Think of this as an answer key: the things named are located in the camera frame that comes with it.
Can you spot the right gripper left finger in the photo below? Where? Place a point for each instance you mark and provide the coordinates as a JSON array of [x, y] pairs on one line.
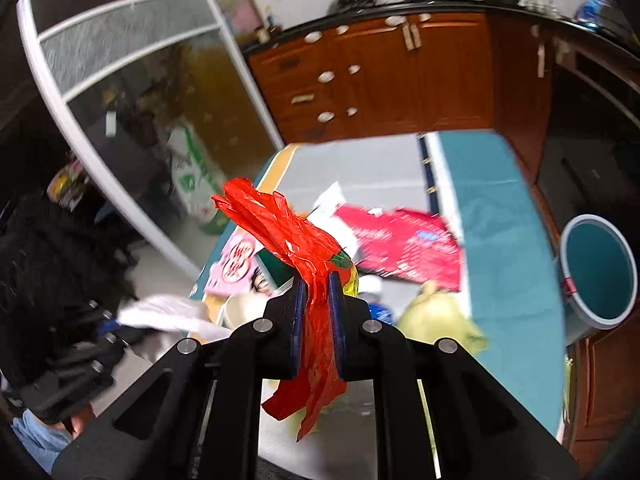
[[271, 346]]

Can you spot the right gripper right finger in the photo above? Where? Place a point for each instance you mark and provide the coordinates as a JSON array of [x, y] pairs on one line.
[[364, 347]]

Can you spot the red plastic bag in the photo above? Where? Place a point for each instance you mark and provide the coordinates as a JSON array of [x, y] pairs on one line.
[[314, 254]]

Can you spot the pink cartoon paper package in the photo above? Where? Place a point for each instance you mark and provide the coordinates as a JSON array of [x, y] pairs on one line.
[[232, 272]]

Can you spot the red snack package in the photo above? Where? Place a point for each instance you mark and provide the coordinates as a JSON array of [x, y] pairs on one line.
[[403, 243]]

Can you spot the white tissue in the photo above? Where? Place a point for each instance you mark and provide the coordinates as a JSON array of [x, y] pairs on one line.
[[172, 314]]

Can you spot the blue round trash bin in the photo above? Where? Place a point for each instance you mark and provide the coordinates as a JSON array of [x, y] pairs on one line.
[[598, 276]]

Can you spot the brown wooden kitchen cabinet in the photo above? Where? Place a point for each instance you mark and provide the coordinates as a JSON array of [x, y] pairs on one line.
[[538, 119]]

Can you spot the clear plastic water bottle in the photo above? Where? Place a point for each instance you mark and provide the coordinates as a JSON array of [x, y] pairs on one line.
[[370, 290]]

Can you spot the teal grey tablecloth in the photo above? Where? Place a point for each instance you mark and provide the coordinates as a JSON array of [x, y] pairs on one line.
[[379, 404]]

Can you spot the green white sack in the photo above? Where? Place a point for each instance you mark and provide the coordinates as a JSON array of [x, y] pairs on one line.
[[196, 177]]

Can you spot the white framed glass door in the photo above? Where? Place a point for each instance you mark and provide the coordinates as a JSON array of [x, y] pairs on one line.
[[116, 74]]

